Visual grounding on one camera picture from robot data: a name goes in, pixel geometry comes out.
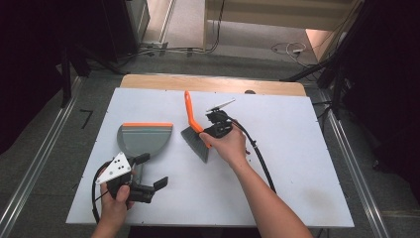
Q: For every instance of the grey power strip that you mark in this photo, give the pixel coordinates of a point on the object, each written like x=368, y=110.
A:
x=155, y=44

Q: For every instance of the grey cabinet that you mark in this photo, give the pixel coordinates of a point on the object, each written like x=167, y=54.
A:
x=140, y=16

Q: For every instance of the grey dustpan with orange edge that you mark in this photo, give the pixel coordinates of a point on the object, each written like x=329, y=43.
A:
x=145, y=140

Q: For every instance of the black metal stand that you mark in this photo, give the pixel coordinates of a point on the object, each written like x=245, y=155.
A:
x=66, y=82

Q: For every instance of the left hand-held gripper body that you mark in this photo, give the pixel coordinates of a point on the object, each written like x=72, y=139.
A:
x=115, y=168

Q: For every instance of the black curtain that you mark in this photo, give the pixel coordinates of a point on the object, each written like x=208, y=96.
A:
x=389, y=82
x=26, y=66

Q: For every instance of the orange brush with grey bristles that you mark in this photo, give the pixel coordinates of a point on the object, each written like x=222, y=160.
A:
x=194, y=139

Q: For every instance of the light brown panel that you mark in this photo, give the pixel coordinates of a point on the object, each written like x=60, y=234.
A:
x=318, y=43

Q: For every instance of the aluminium floor rail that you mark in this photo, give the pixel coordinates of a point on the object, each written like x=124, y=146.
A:
x=373, y=214
x=39, y=158

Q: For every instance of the person's right hand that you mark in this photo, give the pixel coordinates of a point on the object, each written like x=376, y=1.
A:
x=228, y=147

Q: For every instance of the wooden table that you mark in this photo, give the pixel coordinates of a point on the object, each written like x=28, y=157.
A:
x=165, y=83

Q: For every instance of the white table mat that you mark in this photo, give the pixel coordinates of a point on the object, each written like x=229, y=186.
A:
x=198, y=198

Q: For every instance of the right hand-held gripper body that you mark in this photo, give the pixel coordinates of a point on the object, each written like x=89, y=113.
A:
x=219, y=122

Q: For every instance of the person's left hand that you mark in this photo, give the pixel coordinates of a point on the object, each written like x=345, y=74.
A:
x=114, y=208

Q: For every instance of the light wooden shelf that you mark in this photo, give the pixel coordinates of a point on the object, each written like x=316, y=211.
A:
x=280, y=20

